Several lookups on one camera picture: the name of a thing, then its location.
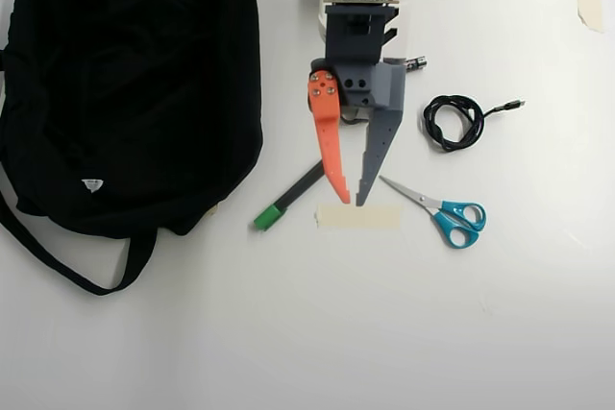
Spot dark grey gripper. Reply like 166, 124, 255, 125
307, 3, 408, 207

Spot green and black marker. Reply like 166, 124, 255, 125
253, 158, 326, 232

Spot black fabric bag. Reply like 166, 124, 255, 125
0, 0, 265, 297

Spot wide beige masking tape strip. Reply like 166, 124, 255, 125
315, 204, 403, 232

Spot torn beige masking tape strip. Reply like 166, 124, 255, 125
576, 0, 604, 35

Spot coiled black USB cable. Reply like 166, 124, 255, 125
422, 94, 527, 154

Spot blue handled scissors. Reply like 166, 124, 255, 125
379, 175, 487, 250

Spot bare camera circuit board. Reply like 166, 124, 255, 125
322, 0, 401, 7

